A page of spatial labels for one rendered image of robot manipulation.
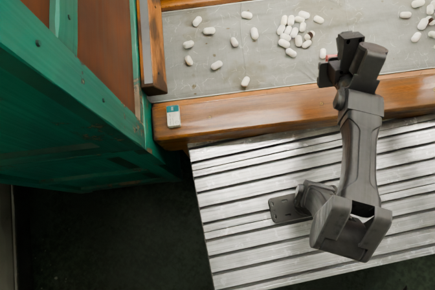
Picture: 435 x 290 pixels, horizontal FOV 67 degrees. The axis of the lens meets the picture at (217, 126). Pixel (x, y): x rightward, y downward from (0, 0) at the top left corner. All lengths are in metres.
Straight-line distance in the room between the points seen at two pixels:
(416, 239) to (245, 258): 0.47
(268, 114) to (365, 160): 0.39
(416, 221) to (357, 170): 0.53
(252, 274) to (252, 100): 0.48
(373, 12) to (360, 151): 0.64
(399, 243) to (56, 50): 0.95
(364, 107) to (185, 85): 0.53
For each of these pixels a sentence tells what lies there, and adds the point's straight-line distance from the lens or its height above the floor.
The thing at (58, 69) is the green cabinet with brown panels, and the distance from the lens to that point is 0.47.
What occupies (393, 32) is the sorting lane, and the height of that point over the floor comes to 0.74.
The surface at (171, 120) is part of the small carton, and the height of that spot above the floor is 0.79.
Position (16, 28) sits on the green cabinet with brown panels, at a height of 1.35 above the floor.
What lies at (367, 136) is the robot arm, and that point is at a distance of 0.63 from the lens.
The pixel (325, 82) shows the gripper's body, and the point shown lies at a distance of 0.84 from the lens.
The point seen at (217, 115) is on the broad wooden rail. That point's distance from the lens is 0.92.
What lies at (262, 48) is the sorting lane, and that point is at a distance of 1.03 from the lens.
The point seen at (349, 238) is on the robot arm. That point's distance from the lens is 0.61.
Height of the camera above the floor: 1.65
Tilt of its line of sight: 75 degrees down
